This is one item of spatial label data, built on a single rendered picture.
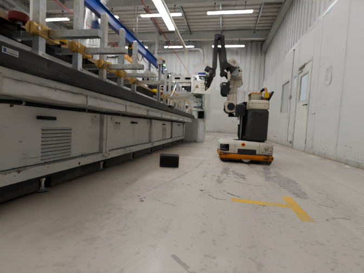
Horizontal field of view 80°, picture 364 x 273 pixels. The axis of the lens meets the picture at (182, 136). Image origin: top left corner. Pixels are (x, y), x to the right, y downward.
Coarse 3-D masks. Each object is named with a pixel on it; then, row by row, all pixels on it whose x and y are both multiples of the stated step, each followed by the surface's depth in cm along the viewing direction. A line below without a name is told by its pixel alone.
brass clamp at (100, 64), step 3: (99, 60) 138; (102, 60) 140; (96, 63) 138; (99, 63) 138; (102, 63) 138; (105, 63) 141; (108, 63) 145; (99, 66) 138; (102, 66) 139; (105, 66) 141; (108, 69) 145; (108, 72) 151; (111, 72) 151
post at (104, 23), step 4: (104, 16) 139; (104, 20) 139; (100, 24) 140; (104, 24) 139; (100, 28) 140; (104, 28) 139; (104, 32) 140; (104, 36) 140; (100, 40) 140; (104, 40) 140; (100, 44) 140; (104, 44) 140; (100, 56) 141; (104, 56) 140; (100, 68) 141; (100, 72) 141; (104, 72) 142; (100, 76) 141; (104, 76) 142
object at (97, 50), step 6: (54, 48) 123; (60, 48) 123; (66, 48) 122; (90, 48) 119; (96, 48) 118; (102, 48) 118; (108, 48) 117; (114, 48) 116; (120, 48) 116; (126, 48) 117; (60, 54) 125; (66, 54) 125; (72, 54) 124; (90, 54) 122; (96, 54) 121; (102, 54) 121; (108, 54) 120; (114, 54) 120; (120, 54) 119
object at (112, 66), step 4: (84, 64) 148; (88, 64) 147; (92, 64) 147; (108, 64) 144; (112, 64) 144; (116, 64) 143; (120, 64) 143; (124, 64) 142; (128, 64) 142; (132, 64) 141; (136, 64) 141; (140, 64) 140; (84, 68) 148; (88, 68) 148; (92, 68) 147; (96, 68) 146; (108, 68) 145; (112, 68) 144; (116, 68) 143; (120, 68) 143; (124, 68) 142; (128, 68) 142; (132, 68) 141; (136, 68) 141; (140, 68) 140
